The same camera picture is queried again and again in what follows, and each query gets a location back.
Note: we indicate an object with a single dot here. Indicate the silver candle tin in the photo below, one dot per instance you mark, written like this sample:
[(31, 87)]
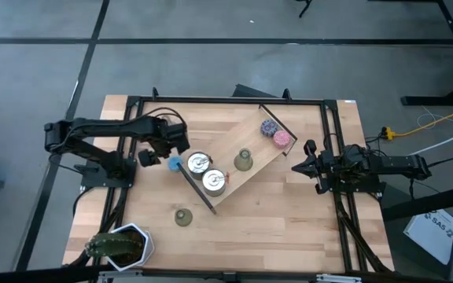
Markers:
[(212, 184)]

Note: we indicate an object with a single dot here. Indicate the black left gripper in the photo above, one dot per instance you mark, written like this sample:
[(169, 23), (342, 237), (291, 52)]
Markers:
[(163, 137)]

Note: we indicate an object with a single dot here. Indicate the pink patterned round tin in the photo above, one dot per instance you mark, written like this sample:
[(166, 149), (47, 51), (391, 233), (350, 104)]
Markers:
[(282, 139)]

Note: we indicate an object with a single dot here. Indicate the black desk leg bar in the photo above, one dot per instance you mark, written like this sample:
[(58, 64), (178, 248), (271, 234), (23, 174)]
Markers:
[(427, 202)]

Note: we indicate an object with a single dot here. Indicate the green ribbed glass candle holder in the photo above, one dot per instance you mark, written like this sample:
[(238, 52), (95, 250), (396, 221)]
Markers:
[(243, 162), (183, 217)]

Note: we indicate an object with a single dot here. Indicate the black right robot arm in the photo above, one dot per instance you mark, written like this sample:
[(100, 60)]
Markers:
[(391, 165)]

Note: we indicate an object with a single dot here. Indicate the small blue round candle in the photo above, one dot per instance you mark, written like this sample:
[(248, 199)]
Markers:
[(174, 163)]

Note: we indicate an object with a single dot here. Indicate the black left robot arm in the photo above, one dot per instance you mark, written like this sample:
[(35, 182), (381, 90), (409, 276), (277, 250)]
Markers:
[(100, 127)]

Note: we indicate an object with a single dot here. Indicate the black flat panel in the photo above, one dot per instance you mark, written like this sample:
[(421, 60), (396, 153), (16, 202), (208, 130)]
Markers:
[(248, 91)]

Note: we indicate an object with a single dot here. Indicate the wooden shelf riser black frame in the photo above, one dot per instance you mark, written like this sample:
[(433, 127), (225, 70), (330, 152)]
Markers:
[(234, 141)]

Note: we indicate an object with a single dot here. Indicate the white hexagonal plant pot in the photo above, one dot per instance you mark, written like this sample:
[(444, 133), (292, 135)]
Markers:
[(148, 248)]

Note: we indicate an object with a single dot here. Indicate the white printed cardboard box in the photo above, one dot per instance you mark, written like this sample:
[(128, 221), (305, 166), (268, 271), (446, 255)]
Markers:
[(433, 232)]

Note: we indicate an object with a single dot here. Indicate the green cactus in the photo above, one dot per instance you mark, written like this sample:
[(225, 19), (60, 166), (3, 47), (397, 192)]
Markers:
[(112, 244)]

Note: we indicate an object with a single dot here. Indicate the black tripod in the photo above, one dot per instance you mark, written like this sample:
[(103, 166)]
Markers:
[(304, 8)]

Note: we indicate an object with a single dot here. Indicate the silver metal bracket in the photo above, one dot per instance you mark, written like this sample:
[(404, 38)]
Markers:
[(338, 278)]

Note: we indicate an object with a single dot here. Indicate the dark bronze candle tin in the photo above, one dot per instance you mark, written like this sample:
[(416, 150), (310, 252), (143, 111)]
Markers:
[(197, 165)]

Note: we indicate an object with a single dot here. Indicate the black aluminium table frame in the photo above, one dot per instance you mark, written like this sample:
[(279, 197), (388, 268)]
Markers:
[(230, 100)]

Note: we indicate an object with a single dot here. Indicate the black desk frame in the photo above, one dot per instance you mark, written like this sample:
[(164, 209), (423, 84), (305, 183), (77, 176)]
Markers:
[(439, 100)]

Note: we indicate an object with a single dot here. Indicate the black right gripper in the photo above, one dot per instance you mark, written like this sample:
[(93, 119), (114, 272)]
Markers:
[(322, 169)]

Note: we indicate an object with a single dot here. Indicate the blue red patterned round tin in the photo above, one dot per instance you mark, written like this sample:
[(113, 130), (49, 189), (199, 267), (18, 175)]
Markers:
[(269, 127)]

